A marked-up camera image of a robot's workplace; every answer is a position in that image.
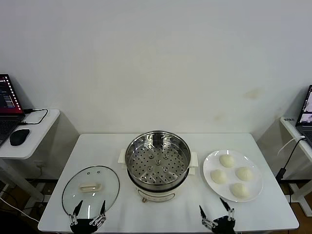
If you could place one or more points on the black laptop with red screen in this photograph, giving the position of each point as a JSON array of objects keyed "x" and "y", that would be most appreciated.
[{"x": 7, "y": 104}]

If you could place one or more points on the cream electric cooker base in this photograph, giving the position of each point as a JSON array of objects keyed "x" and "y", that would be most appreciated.
[{"x": 156, "y": 194}]

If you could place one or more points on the white steamed baozi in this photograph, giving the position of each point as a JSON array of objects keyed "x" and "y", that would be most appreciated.
[
  {"x": 226, "y": 161},
  {"x": 219, "y": 176},
  {"x": 244, "y": 173},
  {"x": 240, "y": 190}
]

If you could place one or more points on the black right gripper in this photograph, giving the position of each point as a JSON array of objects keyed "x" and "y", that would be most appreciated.
[{"x": 223, "y": 226}]

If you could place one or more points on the grey laptop with photo screen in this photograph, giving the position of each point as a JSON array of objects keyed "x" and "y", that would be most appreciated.
[{"x": 306, "y": 117}]

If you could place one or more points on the black computer mouse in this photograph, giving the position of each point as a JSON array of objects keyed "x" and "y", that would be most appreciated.
[{"x": 19, "y": 137}]

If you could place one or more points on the perforated steel steamer basket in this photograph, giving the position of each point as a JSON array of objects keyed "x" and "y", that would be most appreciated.
[{"x": 158, "y": 170}]

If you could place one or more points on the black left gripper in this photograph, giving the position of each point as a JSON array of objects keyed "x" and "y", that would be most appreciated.
[{"x": 83, "y": 226}]

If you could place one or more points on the white round plate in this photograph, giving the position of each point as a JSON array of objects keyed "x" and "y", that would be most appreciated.
[{"x": 230, "y": 174}]

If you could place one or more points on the white side table with label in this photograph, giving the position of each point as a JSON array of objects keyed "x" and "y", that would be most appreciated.
[{"x": 290, "y": 128}]

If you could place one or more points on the white side table rounded corner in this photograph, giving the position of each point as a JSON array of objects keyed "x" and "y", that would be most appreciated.
[{"x": 42, "y": 132}]

